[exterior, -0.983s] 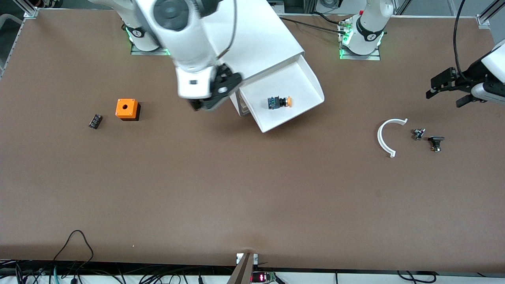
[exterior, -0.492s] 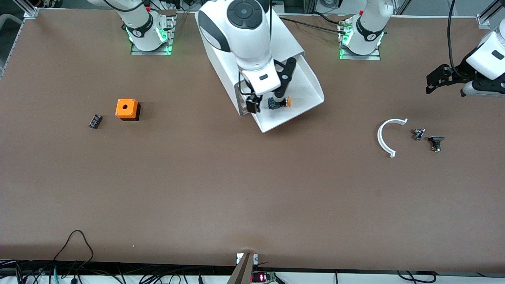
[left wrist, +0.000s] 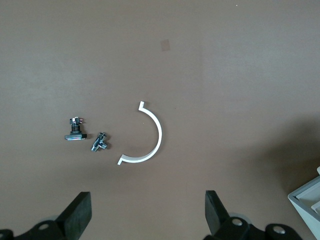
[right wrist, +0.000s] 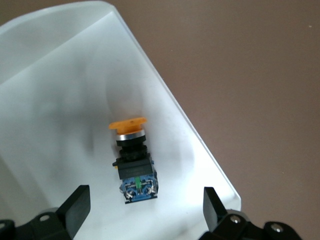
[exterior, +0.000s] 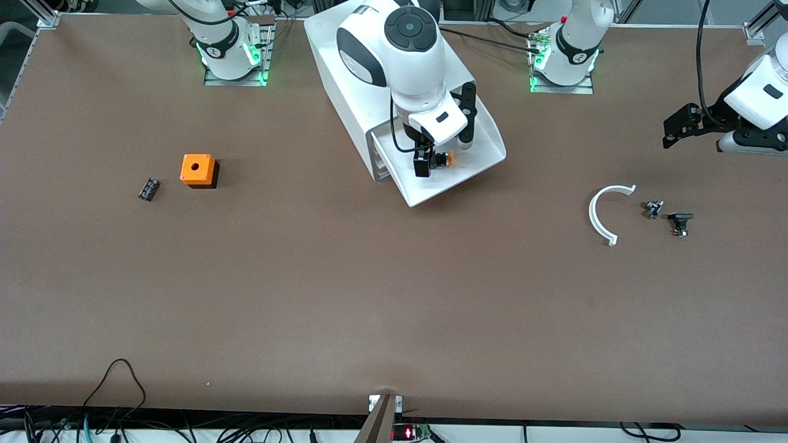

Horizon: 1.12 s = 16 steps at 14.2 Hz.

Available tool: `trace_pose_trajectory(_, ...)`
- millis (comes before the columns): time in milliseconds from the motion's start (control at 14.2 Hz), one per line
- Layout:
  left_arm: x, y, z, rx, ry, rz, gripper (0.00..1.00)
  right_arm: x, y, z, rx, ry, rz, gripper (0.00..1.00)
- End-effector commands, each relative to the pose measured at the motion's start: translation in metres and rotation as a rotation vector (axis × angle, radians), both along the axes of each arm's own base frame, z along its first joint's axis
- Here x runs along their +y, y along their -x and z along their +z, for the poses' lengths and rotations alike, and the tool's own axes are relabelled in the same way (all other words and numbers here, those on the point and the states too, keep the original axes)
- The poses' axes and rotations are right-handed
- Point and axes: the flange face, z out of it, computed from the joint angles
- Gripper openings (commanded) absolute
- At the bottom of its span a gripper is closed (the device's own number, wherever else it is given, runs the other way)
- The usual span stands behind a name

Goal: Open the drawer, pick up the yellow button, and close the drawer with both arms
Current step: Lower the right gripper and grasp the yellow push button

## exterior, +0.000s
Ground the aluminium frame profile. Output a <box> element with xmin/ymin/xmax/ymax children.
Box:
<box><xmin>17</xmin><ymin>0</ymin><xmax>62</xmax><ymax>29</ymax></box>
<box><xmin>742</xmin><ymin>0</ymin><xmax>788</xmax><ymax>45</ymax></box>

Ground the white drawer holding yellow button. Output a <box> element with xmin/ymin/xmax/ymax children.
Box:
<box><xmin>371</xmin><ymin>98</ymin><xmax>507</xmax><ymax>208</ymax></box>

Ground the white drawer cabinet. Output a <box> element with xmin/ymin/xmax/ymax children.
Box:
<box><xmin>304</xmin><ymin>0</ymin><xmax>478</xmax><ymax>182</ymax></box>

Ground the white curved plastic arc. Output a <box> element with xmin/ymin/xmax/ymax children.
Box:
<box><xmin>589</xmin><ymin>184</ymin><xmax>637</xmax><ymax>247</ymax></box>

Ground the circuit board with red light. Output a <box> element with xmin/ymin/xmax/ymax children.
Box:
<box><xmin>391</xmin><ymin>423</ymin><xmax>432</xmax><ymax>441</ymax></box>

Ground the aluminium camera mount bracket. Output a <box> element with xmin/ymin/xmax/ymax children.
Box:
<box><xmin>354</xmin><ymin>394</ymin><xmax>404</xmax><ymax>443</ymax></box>

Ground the black looped table cable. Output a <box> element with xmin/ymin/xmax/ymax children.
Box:
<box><xmin>82</xmin><ymin>359</ymin><xmax>147</xmax><ymax>425</ymax></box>

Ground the orange button enclosure box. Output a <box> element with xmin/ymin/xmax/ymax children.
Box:
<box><xmin>180</xmin><ymin>154</ymin><xmax>220</xmax><ymax>189</ymax></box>

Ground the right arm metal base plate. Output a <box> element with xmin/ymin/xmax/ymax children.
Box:
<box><xmin>203</xmin><ymin>15</ymin><xmax>275</xmax><ymax>87</ymax></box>

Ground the black cable behind cabinet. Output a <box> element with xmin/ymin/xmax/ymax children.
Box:
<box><xmin>436</xmin><ymin>25</ymin><xmax>545</xmax><ymax>55</ymax></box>

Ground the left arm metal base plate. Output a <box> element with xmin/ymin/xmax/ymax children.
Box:
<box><xmin>528</xmin><ymin>28</ymin><xmax>595</xmax><ymax>95</ymax></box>

